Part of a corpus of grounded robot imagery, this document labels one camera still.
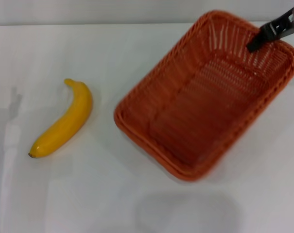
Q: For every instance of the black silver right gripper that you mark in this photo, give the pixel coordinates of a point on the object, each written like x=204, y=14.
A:
x=288, y=18

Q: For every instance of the orange woven plastic basket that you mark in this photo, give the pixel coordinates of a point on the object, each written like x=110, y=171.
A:
x=190, y=116

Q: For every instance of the yellow banana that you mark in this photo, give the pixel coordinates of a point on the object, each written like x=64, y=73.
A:
x=71, y=116

